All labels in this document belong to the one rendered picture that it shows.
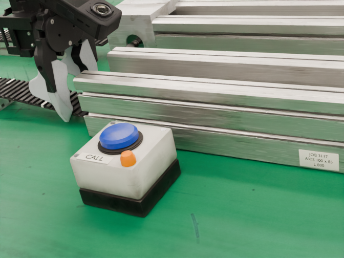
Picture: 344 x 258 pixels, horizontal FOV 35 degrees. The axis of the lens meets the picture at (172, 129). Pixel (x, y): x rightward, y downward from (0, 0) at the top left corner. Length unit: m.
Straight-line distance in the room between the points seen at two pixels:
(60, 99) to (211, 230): 0.30
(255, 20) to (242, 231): 0.33
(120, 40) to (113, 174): 0.37
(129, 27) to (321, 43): 0.29
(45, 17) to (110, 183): 0.25
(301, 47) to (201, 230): 0.31
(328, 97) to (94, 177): 0.24
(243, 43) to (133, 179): 0.31
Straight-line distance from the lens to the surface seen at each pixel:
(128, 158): 0.52
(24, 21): 0.72
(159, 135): 0.56
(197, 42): 0.79
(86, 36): 0.76
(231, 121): 0.59
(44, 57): 0.70
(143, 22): 0.83
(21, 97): 0.82
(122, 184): 0.54
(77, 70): 0.79
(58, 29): 0.71
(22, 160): 0.72
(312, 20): 0.73
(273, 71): 0.62
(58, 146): 0.72
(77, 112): 0.75
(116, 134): 0.55
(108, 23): 0.67
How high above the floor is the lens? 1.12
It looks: 29 degrees down
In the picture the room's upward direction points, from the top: 12 degrees counter-clockwise
